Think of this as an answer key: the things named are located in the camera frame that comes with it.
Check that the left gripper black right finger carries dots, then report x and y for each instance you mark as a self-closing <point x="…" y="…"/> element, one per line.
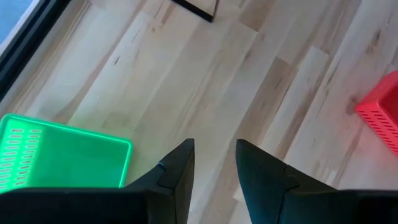
<point x="273" y="199"/>

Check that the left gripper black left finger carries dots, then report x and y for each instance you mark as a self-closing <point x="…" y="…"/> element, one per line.
<point x="161" y="202"/>

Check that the green plastic slotted basket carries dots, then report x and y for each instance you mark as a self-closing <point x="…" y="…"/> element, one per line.
<point x="68" y="161"/>

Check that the red plastic slotted basket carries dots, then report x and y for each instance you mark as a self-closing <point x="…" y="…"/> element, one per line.
<point x="385" y="105"/>

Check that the wooden shelf with black frame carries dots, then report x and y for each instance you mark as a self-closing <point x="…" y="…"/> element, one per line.
<point x="199" y="11"/>

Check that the black table edge rail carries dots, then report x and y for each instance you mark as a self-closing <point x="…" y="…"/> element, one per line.
<point x="25" y="49"/>

